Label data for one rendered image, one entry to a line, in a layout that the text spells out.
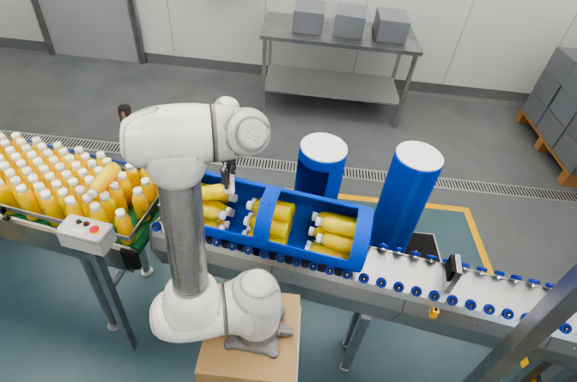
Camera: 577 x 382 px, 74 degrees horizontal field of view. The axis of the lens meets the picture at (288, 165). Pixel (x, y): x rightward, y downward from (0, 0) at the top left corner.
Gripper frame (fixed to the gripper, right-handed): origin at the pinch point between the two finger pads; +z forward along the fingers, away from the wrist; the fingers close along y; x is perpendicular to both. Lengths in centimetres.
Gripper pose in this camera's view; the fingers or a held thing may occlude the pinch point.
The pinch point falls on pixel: (228, 184)
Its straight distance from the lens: 164.9
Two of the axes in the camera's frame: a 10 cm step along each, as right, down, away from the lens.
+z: -0.8, 7.5, 6.5
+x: -9.7, -2.1, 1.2
